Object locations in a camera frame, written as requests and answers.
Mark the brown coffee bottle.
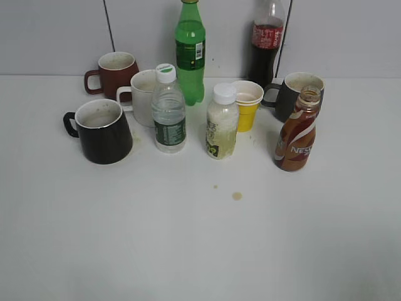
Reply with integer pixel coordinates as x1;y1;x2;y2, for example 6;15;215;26
274;86;321;172

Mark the black mug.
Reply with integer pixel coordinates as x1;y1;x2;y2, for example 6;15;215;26
63;98;133;165

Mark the yellow paper cup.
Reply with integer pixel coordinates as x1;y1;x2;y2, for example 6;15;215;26
237;102;259;132

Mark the white paper cup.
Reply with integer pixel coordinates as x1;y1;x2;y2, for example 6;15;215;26
232;80;264;106

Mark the pale yellow drink bottle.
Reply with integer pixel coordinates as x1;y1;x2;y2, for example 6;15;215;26
206;83;239;160

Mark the clear water bottle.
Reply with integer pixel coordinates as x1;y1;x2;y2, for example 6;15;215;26
151;63;187;154

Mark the white mug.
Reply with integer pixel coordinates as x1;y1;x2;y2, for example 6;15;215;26
116;69;156;127

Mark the dark grey mug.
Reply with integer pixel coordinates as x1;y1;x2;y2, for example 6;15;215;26
261;71;325;122

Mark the green soda bottle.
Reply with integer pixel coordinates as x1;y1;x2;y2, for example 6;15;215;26
175;1;206;106

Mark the red-brown mug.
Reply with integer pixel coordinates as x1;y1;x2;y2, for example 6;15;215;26
84;51;139;100

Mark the cola bottle red label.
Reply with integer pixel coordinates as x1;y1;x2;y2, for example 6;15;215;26
248;1;285;87

